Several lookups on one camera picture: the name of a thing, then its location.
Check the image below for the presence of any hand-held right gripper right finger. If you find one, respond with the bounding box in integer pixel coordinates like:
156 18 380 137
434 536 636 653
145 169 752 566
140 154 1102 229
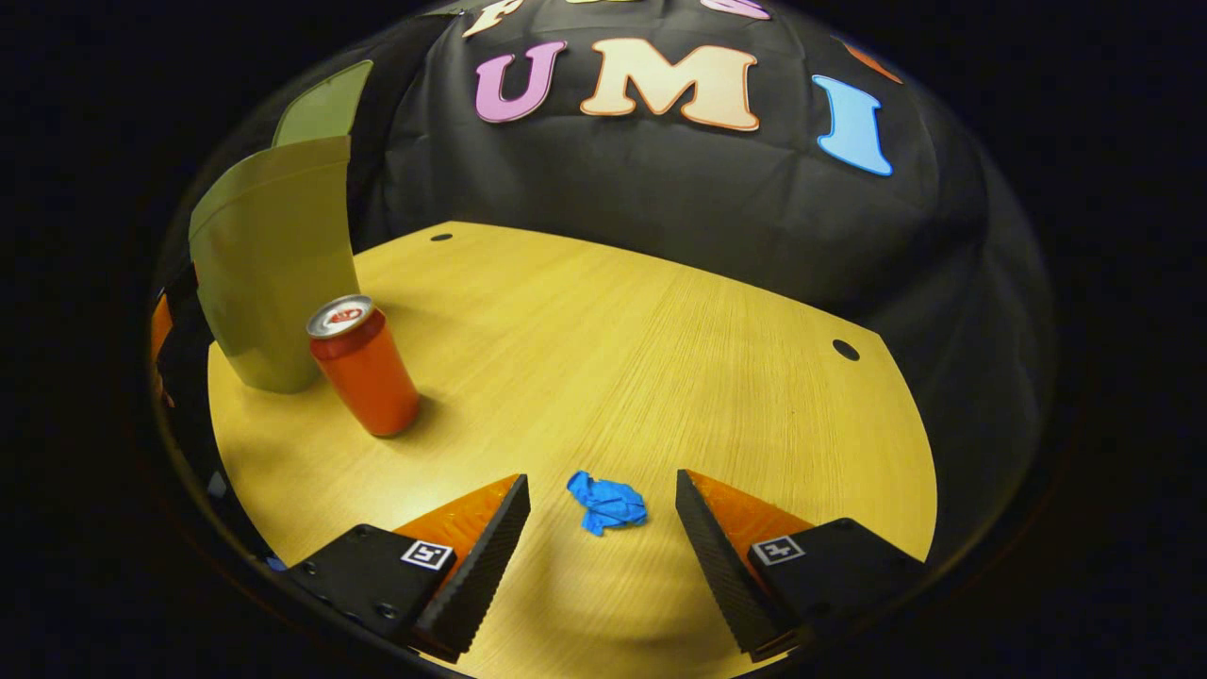
675 469 927 658

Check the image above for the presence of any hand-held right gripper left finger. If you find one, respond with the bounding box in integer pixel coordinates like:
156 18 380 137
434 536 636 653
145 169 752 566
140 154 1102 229
288 473 531 661

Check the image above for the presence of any blue paper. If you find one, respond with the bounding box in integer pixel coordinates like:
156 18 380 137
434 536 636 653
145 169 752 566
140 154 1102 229
566 471 649 538

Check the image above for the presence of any green desktop garbage bin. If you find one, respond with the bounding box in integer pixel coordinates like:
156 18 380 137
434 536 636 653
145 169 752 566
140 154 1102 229
189 59 375 394

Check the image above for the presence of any red pop can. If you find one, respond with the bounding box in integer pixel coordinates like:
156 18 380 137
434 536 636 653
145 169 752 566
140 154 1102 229
306 294 422 439

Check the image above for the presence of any wooden desktop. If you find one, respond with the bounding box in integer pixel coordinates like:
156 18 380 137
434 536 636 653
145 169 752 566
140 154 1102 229
207 222 939 679

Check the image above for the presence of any black backdrop cloth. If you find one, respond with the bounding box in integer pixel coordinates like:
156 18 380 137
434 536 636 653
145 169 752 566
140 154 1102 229
151 0 1057 567

